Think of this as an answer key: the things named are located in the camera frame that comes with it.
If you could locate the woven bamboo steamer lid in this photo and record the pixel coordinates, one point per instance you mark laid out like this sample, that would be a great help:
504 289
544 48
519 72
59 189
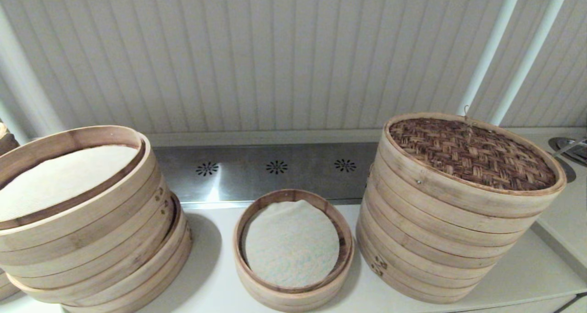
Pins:
472 152

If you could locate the white steamer liner cloth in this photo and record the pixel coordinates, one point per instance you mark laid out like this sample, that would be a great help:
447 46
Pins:
59 180
293 244

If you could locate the stainless steel vent panel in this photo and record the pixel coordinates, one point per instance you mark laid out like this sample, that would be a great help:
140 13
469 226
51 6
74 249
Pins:
257 180

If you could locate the thin white wall pipe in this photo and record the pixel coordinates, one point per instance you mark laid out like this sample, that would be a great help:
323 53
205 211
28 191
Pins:
535 42
492 42

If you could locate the thick white wall pipe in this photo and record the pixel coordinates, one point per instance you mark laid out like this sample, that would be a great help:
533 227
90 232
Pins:
27 102

